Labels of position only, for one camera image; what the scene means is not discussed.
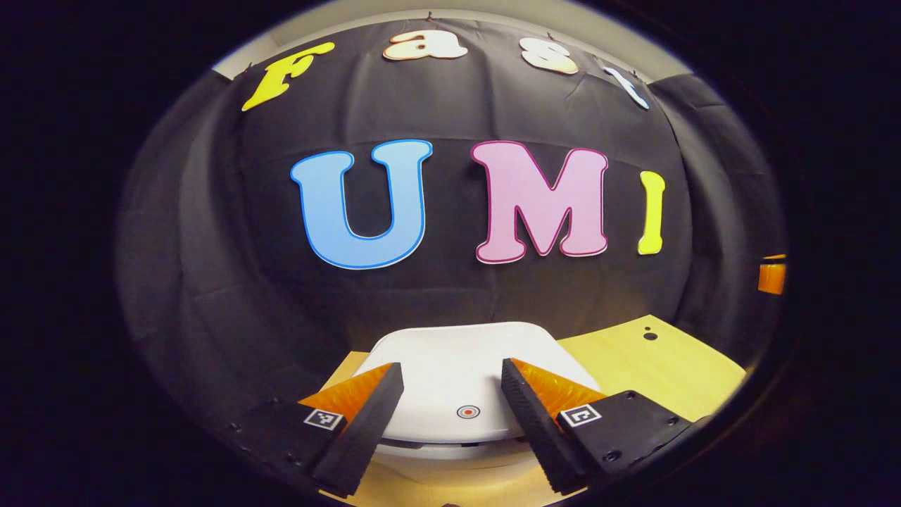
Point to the black backdrop cloth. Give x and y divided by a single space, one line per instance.
450 296

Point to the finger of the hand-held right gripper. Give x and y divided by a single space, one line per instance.
771 279

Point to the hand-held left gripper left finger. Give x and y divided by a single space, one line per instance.
362 433

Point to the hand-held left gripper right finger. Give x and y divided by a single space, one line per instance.
535 426

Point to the white desktop garbage bin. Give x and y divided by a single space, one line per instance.
450 373

